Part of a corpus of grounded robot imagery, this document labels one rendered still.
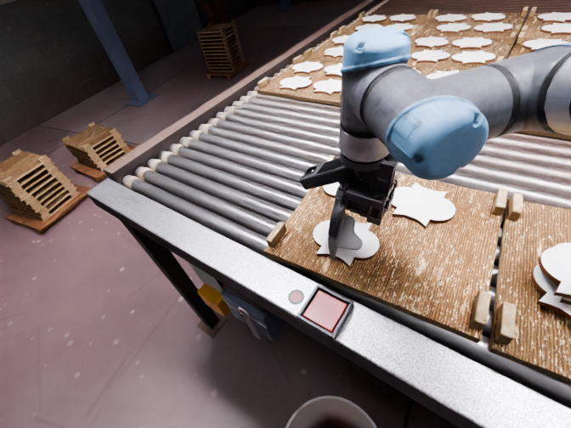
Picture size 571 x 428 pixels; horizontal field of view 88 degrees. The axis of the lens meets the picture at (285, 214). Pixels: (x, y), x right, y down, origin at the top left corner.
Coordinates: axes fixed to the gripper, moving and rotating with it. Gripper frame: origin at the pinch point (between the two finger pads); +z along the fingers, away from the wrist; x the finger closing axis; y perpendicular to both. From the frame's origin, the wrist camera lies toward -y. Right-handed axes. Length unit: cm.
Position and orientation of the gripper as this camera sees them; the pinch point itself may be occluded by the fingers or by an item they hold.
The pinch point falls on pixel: (345, 229)
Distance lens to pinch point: 60.7
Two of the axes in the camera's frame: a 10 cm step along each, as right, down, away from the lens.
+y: 8.5, 3.2, -4.1
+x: 5.1, -6.7, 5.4
